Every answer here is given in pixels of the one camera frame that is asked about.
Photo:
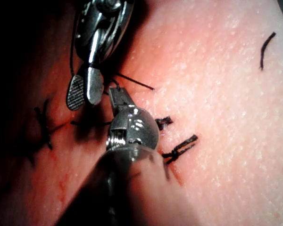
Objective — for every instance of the right arm needle driver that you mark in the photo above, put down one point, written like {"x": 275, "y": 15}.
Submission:
{"x": 101, "y": 30}

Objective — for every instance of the left arm needle driver jaw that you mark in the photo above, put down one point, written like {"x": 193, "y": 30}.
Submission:
{"x": 126, "y": 99}
{"x": 115, "y": 99}

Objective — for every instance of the tissue pad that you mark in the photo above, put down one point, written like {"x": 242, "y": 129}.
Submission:
{"x": 226, "y": 131}

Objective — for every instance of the right arm needle driver jaw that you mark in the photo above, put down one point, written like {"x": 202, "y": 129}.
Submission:
{"x": 75, "y": 94}
{"x": 94, "y": 86}

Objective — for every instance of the dark left arm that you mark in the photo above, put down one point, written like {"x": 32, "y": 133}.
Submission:
{"x": 141, "y": 188}

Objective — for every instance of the left arm needle driver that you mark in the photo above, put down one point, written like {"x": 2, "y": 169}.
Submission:
{"x": 136, "y": 127}

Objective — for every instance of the black stitching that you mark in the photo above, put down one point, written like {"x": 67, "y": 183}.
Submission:
{"x": 179, "y": 148}

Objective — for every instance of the short black thread piece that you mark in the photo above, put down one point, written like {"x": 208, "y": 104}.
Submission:
{"x": 264, "y": 49}

